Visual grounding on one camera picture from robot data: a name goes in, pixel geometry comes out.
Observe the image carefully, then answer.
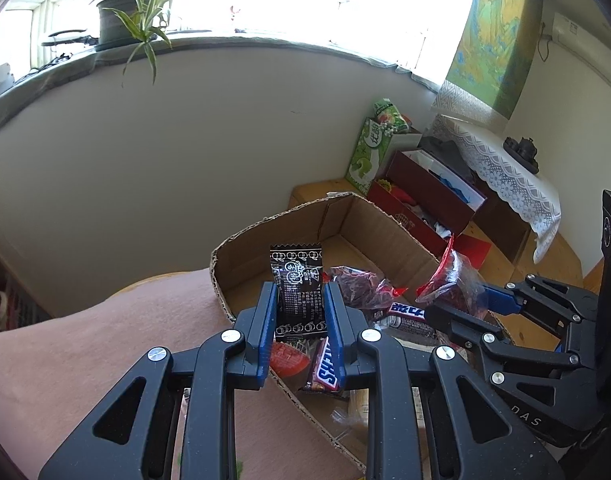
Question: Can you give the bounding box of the dark red box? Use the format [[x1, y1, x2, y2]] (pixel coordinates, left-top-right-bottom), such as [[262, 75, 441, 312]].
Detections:
[[366, 149, 489, 238]]

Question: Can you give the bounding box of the ring light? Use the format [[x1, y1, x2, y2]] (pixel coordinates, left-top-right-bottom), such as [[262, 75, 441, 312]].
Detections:
[[40, 29, 99, 48]]

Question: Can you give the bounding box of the potted spider plant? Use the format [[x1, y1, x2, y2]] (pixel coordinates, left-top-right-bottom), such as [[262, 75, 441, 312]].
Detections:
[[68, 0, 226, 88]]

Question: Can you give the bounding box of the cardboard box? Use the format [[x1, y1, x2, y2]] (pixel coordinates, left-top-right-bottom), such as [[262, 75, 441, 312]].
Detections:
[[210, 191, 516, 473]]

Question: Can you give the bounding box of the pink tablecloth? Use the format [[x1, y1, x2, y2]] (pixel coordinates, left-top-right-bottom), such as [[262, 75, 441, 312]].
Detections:
[[0, 269, 366, 480]]

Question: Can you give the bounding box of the small black snack packet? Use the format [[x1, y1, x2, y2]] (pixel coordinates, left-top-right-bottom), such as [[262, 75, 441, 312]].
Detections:
[[270, 242, 329, 338]]

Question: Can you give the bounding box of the brown chocolate bar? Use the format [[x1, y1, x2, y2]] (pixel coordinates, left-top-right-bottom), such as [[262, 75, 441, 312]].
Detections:
[[302, 337, 349, 398]]

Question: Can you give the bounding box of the grey windowsill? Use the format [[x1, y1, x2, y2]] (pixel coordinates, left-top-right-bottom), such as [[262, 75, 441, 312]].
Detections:
[[0, 30, 446, 143]]

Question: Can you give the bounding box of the red-orange snack packet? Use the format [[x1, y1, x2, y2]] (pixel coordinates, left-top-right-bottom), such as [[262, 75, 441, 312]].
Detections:
[[270, 340, 316, 376]]

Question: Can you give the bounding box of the air conditioner cable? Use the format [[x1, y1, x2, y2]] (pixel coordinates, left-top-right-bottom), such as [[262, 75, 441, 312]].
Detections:
[[535, 20, 553, 68]]

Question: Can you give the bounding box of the blue-label chocolate bar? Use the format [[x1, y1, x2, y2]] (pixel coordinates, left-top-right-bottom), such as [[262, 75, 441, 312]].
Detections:
[[375, 300, 439, 338]]

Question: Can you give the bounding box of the clear packet of red dates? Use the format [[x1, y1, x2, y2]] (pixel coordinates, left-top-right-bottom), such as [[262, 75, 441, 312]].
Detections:
[[415, 235, 491, 321], [323, 266, 409, 311]]

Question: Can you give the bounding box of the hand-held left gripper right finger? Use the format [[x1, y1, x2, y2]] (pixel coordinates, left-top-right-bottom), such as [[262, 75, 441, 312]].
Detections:
[[321, 281, 566, 480]]

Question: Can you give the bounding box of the green landscape wall hanging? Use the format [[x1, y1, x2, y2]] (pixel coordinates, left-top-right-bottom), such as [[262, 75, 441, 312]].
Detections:
[[430, 0, 543, 121]]

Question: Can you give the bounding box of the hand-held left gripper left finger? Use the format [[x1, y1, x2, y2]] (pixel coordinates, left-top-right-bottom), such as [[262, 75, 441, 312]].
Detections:
[[38, 281, 279, 480]]

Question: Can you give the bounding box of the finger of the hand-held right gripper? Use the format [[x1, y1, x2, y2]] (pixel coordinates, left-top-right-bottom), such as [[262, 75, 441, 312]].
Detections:
[[478, 274, 601, 341], [424, 302, 599, 408]]

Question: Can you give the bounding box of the white air conditioner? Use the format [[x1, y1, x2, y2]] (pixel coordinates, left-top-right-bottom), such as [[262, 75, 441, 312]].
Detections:
[[540, 0, 611, 68]]

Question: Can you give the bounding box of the dark teapot ornament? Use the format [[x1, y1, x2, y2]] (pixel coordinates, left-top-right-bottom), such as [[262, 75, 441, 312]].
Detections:
[[503, 135, 541, 175]]

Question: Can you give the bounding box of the white-framed window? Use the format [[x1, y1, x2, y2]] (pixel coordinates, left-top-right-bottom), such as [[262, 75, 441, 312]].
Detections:
[[0, 0, 481, 83]]

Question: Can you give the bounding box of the white lace-covered side table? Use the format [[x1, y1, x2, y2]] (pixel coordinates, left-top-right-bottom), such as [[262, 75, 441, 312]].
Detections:
[[425, 114, 563, 263]]

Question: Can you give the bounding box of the green snack bag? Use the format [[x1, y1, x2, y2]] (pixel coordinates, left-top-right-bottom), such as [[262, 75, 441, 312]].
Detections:
[[373, 97, 411, 136]]

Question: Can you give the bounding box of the green carton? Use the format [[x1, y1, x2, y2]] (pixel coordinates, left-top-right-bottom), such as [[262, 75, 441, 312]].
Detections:
[[345, 117, 393, 198]]

